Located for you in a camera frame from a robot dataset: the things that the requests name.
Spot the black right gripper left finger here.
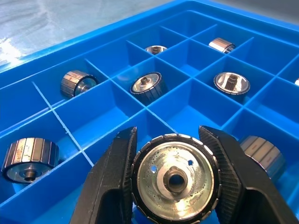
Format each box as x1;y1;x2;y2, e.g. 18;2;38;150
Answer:
70;126;138;224

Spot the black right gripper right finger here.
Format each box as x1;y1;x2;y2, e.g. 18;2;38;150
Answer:
198;125;299;224

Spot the blue compartment tray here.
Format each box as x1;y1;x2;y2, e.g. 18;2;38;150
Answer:
0;0;299;224

